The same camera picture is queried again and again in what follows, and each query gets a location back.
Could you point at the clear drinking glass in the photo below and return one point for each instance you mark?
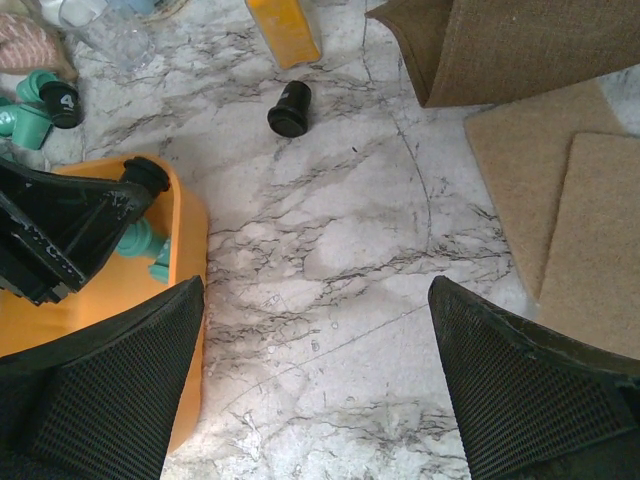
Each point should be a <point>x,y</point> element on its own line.
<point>110,28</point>

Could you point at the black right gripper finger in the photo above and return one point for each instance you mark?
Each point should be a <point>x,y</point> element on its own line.
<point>58,231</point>

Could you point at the orange juice bottle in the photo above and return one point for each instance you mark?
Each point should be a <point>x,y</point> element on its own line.
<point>287,31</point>

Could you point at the teal capsule numbered three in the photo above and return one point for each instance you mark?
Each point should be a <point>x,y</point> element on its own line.
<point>8,116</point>

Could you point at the brown cloth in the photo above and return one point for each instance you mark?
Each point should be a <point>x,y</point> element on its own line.
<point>463,53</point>

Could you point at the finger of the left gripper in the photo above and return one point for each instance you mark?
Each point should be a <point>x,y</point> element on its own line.
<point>100,403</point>
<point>529,402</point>

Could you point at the striped brown towel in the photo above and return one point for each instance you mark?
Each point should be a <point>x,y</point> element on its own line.
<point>26,46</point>

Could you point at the black coffee capsule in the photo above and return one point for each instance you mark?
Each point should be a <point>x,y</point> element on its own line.
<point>289,117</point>
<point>147,174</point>
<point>62,103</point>

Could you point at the brown cork mat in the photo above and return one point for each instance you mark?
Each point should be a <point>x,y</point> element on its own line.
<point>590,290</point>
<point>522,151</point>

